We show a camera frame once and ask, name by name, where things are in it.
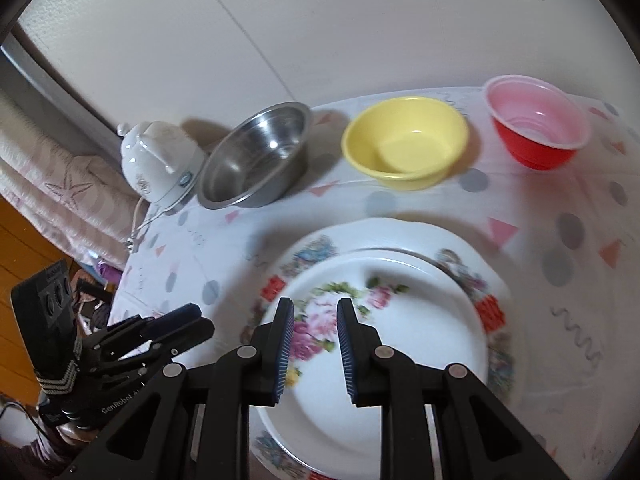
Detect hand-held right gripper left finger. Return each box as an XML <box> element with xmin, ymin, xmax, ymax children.
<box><xmin>57</xmin><ymin>297</ymin><xmax>296</xmax><ymax>480</ymax></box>

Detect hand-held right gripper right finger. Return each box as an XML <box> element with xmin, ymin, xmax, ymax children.
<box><xmin>336</xmin><ymin>297</ymin><xmax>571</xmax><ymax>480</ymax></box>

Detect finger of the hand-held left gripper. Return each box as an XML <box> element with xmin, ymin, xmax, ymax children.
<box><xmin>95</xmin><ymin>319</ymin><xmax>216</xmax><ymax>381</ymax></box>
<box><xmin>82</xmin><ymin>302</ymin><xmax>202</xmax><ymax>356</ymax></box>

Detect white plate pink rose print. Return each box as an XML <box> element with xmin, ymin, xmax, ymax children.
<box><xmin>255</xmin><ymin>250</ymin><xmax>488</xmax><ymax>480</ymax></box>

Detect white plate floral red rim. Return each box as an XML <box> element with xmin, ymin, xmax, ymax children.
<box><xmin>240</xmin><ymin>217</ymin><xmax>516</xmax><ymax>480</ymax></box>

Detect stainless steel bowl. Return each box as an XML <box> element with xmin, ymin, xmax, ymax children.
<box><xmin>197</xmin><ymin>102</ymin><xmax>313</xmax><ymax>209</ymax></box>

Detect yellow plastic bowl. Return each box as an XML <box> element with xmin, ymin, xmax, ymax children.
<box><xmin>341</xmin><ymin>96</ymin><xmax>470</xmax><ymax>192</ymax></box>

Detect red plastic bowl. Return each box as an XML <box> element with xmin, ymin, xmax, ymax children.
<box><xmin>483</xmin><ymin>75</ymin><xmax>592</xmax><ymax>171</ymax></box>

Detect person's left hand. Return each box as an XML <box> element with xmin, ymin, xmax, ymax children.
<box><xmin>10</xmin><ymin>427</ymin><xmax>96</xmax><ymax>480</ymax></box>

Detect pink striped starfish blanket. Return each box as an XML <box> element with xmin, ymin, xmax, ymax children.
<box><xmin>0</xmin><ymin>90</ymin><xmax>136</xmax><ymax>271</ymax></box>

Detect white floral ceramic kettle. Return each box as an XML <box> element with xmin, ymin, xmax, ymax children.
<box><xmin>119</xmin><ymin>120</ymin><xmax>207</xmax><ymax>206</ymax></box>

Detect white patterned tablecloth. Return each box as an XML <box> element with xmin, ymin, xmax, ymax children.
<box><xmin>107</xmin><ymin>87</ymin><xmax>640</xmax><ymax>480</ymax></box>

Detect white kettle power cord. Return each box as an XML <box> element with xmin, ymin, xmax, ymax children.
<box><xmin>124</xmin><ymin>199</ymin><xmax>168</xmax><ymax>256</ymax></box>

